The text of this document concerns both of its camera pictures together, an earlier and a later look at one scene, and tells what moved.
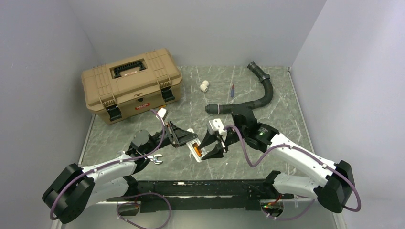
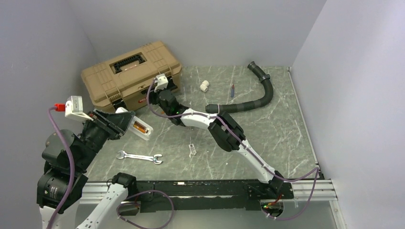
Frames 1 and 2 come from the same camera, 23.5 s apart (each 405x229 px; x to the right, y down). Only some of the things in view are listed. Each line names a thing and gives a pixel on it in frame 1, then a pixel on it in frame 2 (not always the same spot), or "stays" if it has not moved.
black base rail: x=202 y=195 stays
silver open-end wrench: x=153 y=159 stays
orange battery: x=197 y=151 → x=139 y=128
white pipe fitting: x=204 y=86 stays
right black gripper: x=217 y=152 → x=152 y=96
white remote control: x=189 y=145 → x=138 y=126
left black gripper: x=180 y=137 → x=119 y=122
